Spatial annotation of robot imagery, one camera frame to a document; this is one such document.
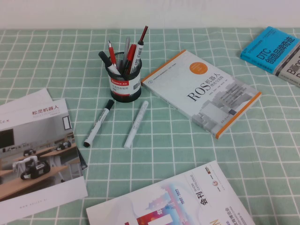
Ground white pen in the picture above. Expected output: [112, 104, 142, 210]
[123, 100, 150, 150]

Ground black mesh pen holder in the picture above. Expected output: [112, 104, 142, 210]
[107, 52, 142, 103]

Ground red capped pen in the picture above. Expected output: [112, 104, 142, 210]
[123, 44, 137, 75]

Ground red pen with silver tip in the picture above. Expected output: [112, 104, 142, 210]
[107, 40, 118, 69]

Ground grey pen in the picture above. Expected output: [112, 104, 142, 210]
[121, 37, 131, 69]

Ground green checked tablecloth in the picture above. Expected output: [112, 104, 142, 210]
[0, 28, 300, 225]

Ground white marker with black cap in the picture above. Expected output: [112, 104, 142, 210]
[83, 98, 115, 148]

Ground white and orange ROS book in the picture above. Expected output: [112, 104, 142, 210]
[141, 49, 263, 140]

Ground white marker dark red cap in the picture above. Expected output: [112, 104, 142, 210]
[130, 25, 149, 72]

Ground black capped marker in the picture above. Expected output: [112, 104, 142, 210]
[98, 51, 121, 76]

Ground white show catalogue magazine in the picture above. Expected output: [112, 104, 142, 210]
[85, 160, 256, 225]

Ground white AgileX brochure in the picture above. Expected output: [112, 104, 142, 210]
[0, 88, 89, 172]

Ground AgileX brochure with robot photo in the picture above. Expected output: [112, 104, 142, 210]
[0, 97, 89, 218]

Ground blue DTC book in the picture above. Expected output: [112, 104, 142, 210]
[240, 26, 300, 74]

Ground grey Billion book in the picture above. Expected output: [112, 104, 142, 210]
[275, 43, 300, 89]

